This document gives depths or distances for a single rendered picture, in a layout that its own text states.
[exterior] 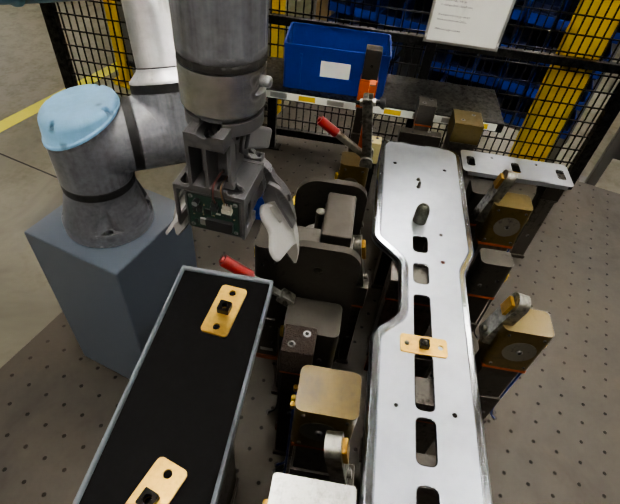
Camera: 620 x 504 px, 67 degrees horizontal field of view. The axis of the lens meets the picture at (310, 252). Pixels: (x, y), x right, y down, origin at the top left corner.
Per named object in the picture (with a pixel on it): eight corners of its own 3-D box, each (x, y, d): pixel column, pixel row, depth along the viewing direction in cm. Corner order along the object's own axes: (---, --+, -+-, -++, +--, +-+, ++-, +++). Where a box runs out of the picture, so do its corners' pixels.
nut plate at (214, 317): (226, 338, 62) (225, 333, 61) (199, 331, 62) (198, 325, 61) (247, 291, 67) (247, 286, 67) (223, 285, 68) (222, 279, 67)
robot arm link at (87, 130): (54, 159, 79) (26, 83, 69) (137, 146, 83) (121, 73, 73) (60, 203, 71) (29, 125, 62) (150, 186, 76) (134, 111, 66)
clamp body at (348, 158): (347, 269, 135) (369, 169, 110) (314, 264, 135) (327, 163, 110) (349, 253, 140) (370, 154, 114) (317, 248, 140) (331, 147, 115)
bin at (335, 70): (383, 100, 138) (392, 57, 129) (281, 86, 139) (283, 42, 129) (382, 75, 150) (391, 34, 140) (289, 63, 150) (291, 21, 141)
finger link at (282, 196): (269, 236, 53) (224, 177, 49) (274, 226, 55) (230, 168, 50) (303, 226, 51) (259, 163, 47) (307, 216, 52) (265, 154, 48)
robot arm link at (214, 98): (197, 31, 42) (284, 48, 41) (201, 80, 45) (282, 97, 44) (158, 66, 36) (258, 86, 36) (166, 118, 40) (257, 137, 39)
